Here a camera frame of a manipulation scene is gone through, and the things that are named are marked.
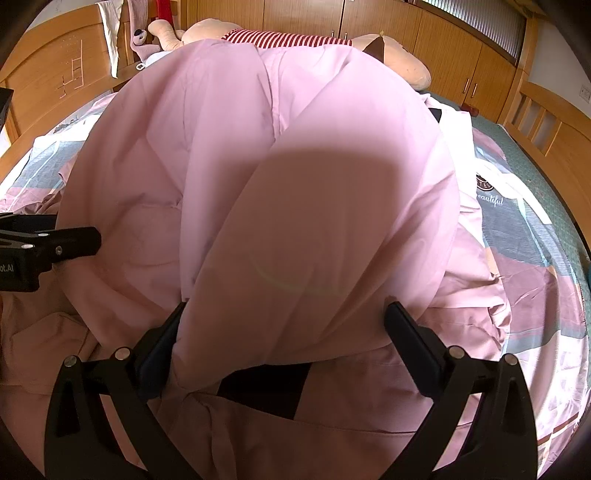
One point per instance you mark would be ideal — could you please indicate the wooden headboard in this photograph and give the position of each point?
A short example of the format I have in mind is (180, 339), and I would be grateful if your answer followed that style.
(46, 60)

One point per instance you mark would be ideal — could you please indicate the large plush toy striped shirt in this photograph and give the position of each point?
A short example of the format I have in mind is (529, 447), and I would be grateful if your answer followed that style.
(406, 60)

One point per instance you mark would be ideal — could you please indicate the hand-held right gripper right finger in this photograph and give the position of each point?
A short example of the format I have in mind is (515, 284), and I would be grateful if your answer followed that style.
(415, 355)

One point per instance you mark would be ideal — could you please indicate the wooden footboard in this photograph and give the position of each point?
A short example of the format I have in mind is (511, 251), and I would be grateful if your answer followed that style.
(554, 138)

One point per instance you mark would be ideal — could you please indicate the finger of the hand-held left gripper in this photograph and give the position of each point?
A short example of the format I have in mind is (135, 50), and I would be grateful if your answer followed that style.
(74, 242)

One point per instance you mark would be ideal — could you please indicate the wooden wardrobe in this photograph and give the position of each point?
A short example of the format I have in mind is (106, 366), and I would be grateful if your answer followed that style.
(300, 16)

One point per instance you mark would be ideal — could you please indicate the window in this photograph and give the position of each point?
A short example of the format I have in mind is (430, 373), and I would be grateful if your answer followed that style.
(485, 23)

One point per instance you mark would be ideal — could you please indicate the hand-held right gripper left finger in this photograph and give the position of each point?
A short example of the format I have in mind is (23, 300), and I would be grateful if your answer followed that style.
(157, 357)

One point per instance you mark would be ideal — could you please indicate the white hanging cloth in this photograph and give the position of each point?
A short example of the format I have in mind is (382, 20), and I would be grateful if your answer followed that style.
(111, 37)

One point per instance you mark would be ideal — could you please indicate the green bed sheet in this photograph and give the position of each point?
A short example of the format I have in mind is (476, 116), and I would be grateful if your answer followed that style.
(531, 152)

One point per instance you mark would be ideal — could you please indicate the pink garment with black bands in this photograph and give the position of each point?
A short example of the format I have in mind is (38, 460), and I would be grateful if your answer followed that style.
(277, 184)

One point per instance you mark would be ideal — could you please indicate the white garment with black trim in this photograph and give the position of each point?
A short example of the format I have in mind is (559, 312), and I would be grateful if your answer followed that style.
(457, 129)

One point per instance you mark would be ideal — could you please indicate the red cloth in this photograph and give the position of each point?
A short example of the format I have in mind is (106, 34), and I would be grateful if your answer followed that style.
(164, 9)

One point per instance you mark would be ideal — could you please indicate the small pink plush toy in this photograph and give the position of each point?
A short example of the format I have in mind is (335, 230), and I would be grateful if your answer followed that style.
(138, 27)

